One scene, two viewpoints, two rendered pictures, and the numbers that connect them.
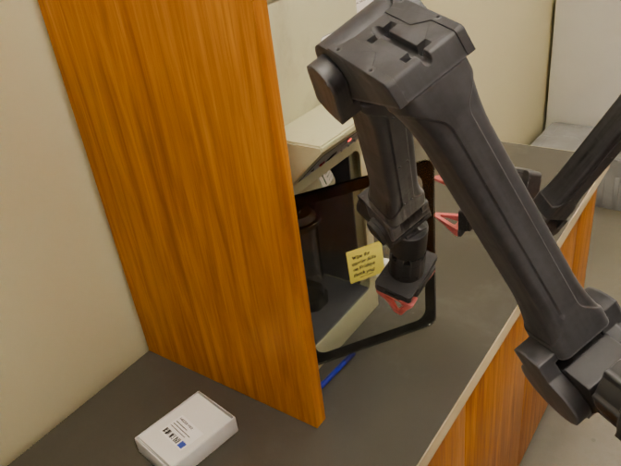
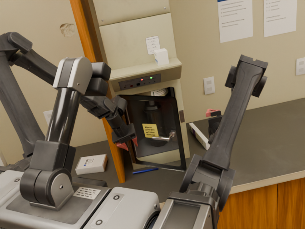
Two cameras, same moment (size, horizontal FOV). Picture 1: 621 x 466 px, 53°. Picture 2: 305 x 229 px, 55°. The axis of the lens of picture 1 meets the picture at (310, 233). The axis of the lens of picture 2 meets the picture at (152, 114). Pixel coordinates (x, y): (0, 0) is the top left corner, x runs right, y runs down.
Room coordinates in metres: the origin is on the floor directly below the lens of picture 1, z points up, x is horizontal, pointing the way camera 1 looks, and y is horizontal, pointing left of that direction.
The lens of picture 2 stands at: (0.23, -1.05, 1.88)
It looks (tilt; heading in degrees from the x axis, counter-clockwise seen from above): 25 degrees down; 48
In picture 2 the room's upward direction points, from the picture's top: 11 degrees counter-clockwise
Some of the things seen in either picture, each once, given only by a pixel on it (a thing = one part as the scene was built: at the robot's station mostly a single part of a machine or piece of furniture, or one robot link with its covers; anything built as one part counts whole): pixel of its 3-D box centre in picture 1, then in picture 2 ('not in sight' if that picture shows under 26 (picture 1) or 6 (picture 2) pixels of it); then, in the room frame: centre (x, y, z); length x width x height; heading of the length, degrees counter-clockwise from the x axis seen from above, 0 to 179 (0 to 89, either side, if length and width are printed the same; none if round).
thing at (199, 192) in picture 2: not in sight; (197, 208); (0.56, -0.75, 1.45); 0.09 x 0.08 x 0.12; 111
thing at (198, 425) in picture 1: (187, 434); (91, 164); (0.88, 0.29, 0.96); 0.16 x 0.12 x 0.04; 133
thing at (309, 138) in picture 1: (346, 134); (146, 77); (1.08, -0.09, 1.46); 0.32 x 0.12 x 0.10; 141
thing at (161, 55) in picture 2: not in sight; (161, 57); (1.14, -0.14, 1.54); 0.05 x 0.05 x 0.06; 56
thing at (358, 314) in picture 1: (367, 268); (152, 133); (1.04, -0.10, 1.19); 0.30 x 0.01 x 0.40; 107
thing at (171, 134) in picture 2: not in sight; (163, 136); (1.03, -0.18, 1.20); 0.10 x 0.05 x 0.03; 107
